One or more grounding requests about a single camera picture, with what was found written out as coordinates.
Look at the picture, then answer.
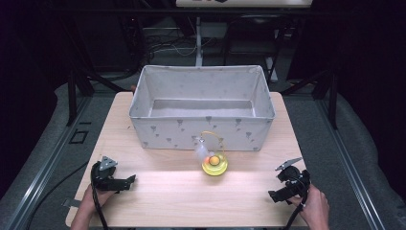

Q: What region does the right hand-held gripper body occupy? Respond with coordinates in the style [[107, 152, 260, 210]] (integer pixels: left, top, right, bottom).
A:
[[275, 156, 311, 199]]

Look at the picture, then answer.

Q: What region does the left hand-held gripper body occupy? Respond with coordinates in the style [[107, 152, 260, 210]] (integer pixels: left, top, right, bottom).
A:
[[90, 155, 128, 193]]

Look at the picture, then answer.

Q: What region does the yellow cat toy with feather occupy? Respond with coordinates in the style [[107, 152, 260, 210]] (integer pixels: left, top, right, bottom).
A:
[[193, 130, 230, 177]]

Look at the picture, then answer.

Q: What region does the grey fabric storage box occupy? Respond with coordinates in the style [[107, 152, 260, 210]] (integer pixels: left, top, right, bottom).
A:
[[128, 64, 277, 152]]

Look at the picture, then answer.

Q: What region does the person's left hand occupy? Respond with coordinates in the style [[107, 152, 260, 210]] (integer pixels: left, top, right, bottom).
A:
[[81, 184, 118, 213]]

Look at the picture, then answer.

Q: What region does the person's right hand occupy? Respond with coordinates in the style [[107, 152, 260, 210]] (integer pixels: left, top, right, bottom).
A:
[[286, 183, 330, 230]]

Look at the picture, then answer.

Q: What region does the grey tape strip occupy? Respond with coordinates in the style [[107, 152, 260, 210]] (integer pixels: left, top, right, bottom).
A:
[[61, 197, 81, 209]]

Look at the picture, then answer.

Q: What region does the black metal stand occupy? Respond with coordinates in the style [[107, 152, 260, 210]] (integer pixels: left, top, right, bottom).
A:
[[327, 71, 340, 130], [64, 69, 79, 127]]

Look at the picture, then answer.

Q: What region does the black chair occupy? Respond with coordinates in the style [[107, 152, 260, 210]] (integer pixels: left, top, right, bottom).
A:
[[222, 13, 289, 84]]

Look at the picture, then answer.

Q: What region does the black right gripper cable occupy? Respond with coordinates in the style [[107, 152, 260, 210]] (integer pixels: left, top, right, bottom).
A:
[[282, 187, 311, 230]]

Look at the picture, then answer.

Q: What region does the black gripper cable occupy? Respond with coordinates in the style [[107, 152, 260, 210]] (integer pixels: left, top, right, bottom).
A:
[[282, 187, 311, 230], [90, 163, 110, 230]]

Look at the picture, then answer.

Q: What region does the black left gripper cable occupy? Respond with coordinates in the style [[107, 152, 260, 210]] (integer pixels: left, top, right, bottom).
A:
[[90, 163, 110, 230]]

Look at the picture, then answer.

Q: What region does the black floor cable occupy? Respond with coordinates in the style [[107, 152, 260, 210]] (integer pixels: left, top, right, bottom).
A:
[[24, 160, 94, 230]]

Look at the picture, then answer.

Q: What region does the aluminium floor rail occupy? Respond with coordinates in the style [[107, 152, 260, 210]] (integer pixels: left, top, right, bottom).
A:
[[0, 95, 94, 230], [315, 98, 388, 230]]

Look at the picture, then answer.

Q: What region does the tangle of floor cables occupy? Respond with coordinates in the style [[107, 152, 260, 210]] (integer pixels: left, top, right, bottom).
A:
[[143, 26, 199, 60]]

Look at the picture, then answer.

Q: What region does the white metal post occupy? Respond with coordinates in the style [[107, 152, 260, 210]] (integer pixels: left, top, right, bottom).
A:
[[194, 15, 205, 68]]

